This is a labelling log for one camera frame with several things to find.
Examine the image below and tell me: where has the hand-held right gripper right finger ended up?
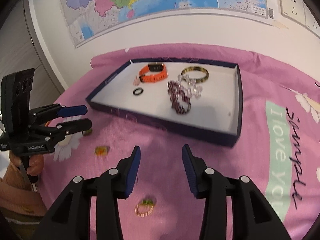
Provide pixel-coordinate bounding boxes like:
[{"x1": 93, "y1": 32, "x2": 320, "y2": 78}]
[{"x1": 182, "y1": 144, "x2": 293, "y2": 240}]

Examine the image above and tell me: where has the person's dark clothing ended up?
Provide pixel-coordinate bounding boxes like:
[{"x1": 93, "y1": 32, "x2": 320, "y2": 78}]
[{"x1": 0, "y1": 206, "x2": 48, "y2": 240}]

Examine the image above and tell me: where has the small gold ornament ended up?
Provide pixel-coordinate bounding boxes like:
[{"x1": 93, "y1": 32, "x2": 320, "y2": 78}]
[{"x1": 94, "y1": 146, "x2": 110, "y2": 156}]

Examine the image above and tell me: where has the purple bead bracelet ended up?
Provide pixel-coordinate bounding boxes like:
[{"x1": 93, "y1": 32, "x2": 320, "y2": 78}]
[{"x1": 167, "y1": 80, "x2": 192, "y2": 116}]

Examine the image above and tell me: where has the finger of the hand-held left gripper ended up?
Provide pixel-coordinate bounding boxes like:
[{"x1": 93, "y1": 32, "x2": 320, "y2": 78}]
[
  {"x1": 30, "y1": 119, "x2": 93, "y2": 143},
  {"x1": 29, "y1": 103, "x2": 88, "y2": 125}
]

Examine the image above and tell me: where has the clear crystal bead bracelet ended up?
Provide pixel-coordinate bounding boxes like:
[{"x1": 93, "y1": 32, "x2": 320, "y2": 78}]
[{"x1": 177, "y1": 74, "x2": 203, "y2": 100}]

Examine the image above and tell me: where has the dark blue cardboard tray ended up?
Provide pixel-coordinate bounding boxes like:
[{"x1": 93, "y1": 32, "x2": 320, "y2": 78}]
[{"x1": 86, "y1": 58, "x2": 243, "y2": 147}]

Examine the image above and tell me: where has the white wall socket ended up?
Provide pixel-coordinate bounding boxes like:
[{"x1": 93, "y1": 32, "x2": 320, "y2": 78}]
[
  {"x1": 304, "y1": 2, "x2": 320, "y2": 32},
  {"x1": 277, "y1": 0, "x2": 307, "y2": 27}
]

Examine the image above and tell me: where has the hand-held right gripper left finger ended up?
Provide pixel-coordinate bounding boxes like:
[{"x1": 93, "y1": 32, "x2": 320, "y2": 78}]
[{"x1": 31, "y1": 145, "x2": 142, "y2": 240}]

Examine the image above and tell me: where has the gold ring with green stone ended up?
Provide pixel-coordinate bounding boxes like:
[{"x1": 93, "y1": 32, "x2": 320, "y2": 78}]
[{"x1": 134, "y1": 197, "x2": 156, "y2": 216}]

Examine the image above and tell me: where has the grey cabinet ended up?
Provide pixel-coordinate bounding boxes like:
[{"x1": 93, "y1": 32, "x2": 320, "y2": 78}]
[{"x1": 0, "y1": 0, "x2": 68, "y2": 135}]

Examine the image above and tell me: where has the person's left forearm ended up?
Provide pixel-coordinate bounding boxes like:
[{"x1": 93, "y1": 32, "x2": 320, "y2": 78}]
[{"x1": 0, "y1": 164, "x2": 48, "y2": 217}]

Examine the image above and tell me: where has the person's left hand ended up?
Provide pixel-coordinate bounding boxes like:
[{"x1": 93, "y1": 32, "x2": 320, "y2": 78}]
[{"x1": 9, "y1": 151, "x2": 46, "y2": 178}]

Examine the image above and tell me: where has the orange smart watch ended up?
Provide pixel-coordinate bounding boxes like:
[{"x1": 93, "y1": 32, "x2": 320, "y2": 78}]
[{"x1": 138, "y1": 63, "x2": 168, "y2": 83}]

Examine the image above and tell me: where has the pink printed blanket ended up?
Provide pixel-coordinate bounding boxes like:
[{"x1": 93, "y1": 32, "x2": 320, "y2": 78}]
[{"x1": 32, "y1": 42, "x2": 320, "y2": 240}]

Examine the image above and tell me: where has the tortoiseshell bangle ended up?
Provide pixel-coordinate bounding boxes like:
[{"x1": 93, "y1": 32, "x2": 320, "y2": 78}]
[{"x1": 180, "y1": 66, "x2": 210, "y2": 84}]

